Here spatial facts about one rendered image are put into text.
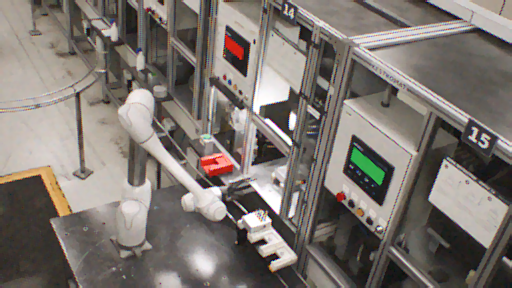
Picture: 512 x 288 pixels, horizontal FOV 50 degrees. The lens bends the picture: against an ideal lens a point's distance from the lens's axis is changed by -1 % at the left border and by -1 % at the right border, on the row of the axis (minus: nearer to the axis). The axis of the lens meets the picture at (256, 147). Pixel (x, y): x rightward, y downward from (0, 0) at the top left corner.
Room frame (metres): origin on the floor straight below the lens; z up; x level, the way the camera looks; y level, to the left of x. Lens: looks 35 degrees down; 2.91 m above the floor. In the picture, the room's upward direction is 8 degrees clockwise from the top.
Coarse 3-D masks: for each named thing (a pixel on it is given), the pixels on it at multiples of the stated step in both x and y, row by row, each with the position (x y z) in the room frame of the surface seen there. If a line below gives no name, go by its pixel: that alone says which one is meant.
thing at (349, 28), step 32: (224, 0) 2.97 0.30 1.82; (288, 0) 2.45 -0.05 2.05; (320, 0) 2.64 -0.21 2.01; (352, 0) 2.71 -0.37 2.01; (384, 0) 2.79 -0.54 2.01; (416, 0) 2.87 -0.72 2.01; (448, 0) 2.71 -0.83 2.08; (352, 32) 2.29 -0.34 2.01; (384, 32) 2.29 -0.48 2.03; (256, 128) 3.10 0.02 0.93; (320, 128) 2.15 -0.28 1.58; (256, 160) 2.73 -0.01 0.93
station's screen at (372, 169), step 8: (352, 152) 1.92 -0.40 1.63; (360, 152) 1.89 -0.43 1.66; (352, 160) 1.91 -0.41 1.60; (360, 160) 1.88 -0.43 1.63; (368, 160) 1.85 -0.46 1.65; (376, 160) 1.81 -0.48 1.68; (352, 168) 1.90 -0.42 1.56; (360, 168) 1.87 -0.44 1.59; (368, 168) 1.84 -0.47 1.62; (376, 168) 1.80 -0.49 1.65; (384, 168) 1.77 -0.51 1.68; (352, 176) 1.89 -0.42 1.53; (360, 176) 1.86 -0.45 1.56; (368, 176) 1.83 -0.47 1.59; (376, 176) 1.80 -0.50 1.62; (384, 176) 1.77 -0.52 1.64; (360, 184) 1.85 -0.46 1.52; (368, 184) 1.82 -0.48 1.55; (376, 184) 1.79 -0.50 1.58; (376, 192) 1.78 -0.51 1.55
